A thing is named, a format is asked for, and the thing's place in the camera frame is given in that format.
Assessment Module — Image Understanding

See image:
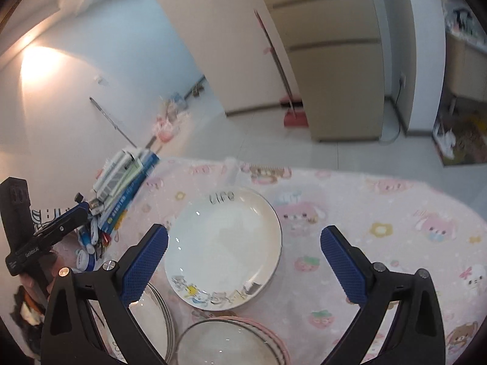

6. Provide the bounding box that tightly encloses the pile of stationery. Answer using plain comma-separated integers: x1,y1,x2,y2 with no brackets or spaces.
74,218,115,271

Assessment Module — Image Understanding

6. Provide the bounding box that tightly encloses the person's left hand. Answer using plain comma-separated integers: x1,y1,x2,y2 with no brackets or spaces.
20,253,59,302

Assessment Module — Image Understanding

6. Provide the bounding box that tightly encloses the white black-rimmed plate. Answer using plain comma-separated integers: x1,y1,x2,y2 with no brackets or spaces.
163,186,284,311

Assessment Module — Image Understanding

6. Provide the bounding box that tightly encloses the metal mop pole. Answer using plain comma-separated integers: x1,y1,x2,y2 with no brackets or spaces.
89,96,138,148

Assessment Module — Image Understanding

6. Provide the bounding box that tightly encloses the red broom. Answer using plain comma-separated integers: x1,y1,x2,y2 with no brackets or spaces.
253,9,302,117

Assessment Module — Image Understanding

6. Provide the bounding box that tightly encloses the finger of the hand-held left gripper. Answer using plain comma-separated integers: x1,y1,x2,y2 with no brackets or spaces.
33,193,91,243

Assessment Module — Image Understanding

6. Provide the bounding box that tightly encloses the beige vanity cabinet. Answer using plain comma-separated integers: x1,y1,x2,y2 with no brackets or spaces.
443,31,487,102

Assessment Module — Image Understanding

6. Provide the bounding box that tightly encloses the striped printed bag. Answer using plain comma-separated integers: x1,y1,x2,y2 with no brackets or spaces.
30,206,74,224

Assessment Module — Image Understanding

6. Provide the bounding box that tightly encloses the pink clutter on floor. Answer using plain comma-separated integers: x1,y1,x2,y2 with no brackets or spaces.
153,90,191,144

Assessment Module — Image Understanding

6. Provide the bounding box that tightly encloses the black power cable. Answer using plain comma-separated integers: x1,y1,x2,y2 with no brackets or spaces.
381,84,405,143

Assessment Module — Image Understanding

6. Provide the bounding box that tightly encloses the white black-rimmed bowl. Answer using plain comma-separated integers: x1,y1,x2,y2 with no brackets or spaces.
145,280,177,365
110,280,173,365
176,318,278,365

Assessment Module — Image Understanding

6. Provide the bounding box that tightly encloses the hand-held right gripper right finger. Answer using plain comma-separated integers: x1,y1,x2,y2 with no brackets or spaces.
320,225,447,365

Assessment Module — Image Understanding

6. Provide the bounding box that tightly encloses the patterned floor mat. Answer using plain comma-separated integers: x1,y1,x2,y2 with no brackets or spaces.
433,111,487,167

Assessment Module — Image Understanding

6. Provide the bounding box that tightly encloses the pink printed tablecloth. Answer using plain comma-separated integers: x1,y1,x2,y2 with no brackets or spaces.
49,156,487,365

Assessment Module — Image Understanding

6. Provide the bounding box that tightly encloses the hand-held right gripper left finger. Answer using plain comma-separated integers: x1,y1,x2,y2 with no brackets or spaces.
40,223,170,365

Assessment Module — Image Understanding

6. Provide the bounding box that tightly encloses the stack of books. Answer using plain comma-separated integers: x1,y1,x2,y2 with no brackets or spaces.
91,148,160,237

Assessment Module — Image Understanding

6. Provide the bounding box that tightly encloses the pair of shoes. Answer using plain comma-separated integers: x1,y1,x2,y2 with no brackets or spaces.
189,77,207,98

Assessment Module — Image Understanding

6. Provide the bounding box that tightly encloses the red dustpan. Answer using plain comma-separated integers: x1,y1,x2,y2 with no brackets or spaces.
279,99,310,127

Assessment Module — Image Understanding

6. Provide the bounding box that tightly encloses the beige refrigerator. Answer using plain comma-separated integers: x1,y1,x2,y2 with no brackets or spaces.
265,0,386,144

